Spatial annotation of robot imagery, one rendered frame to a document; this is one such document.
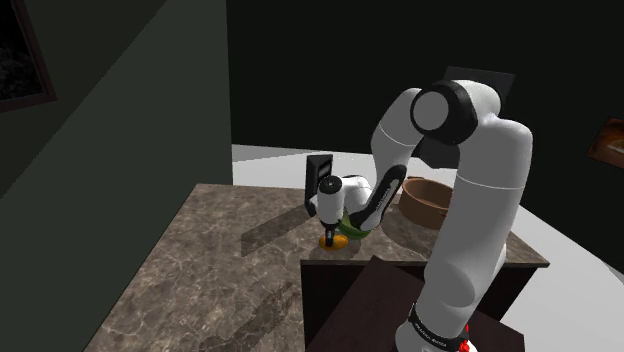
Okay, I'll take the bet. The green bowl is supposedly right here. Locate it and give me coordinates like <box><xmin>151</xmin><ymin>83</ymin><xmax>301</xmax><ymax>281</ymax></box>
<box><xmin>337</xmin><ymin>209</ymin><xmax>375</xmax><ymax>241</ymax></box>

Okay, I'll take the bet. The orange brown wall picture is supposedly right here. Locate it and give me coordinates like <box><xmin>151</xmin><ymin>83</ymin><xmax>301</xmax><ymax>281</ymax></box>
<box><xmin>586</xmin><ymin>116</ymin><xmax>624</xmax><ymax>170</ymax></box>

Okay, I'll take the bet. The dark framed wall picture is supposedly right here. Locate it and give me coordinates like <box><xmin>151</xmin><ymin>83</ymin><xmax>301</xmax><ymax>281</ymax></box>
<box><xmin>0</xmin><ymin>0</ymin><xmax>58</xmax><ymax>114</ymax></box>

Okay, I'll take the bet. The brown round bowl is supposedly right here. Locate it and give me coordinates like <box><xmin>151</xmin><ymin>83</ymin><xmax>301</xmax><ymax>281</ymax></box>
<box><xmin>397</xmin><ymin>176</ymin><xmax>455</xmax><ymax>231</ymax></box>

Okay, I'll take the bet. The dark robot stand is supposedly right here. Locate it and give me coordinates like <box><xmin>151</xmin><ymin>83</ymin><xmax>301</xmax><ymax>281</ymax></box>
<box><xmin>304</xmin><ymin>254</ymin><xmax>527</xmax><ymax>352</ymax></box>

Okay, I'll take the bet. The orange round fruit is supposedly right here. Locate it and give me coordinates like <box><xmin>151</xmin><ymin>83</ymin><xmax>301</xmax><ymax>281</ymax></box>
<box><xmin>318</xmin><ymin>233</ymin><xmax>350</xmax><ymax>251</ymax></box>

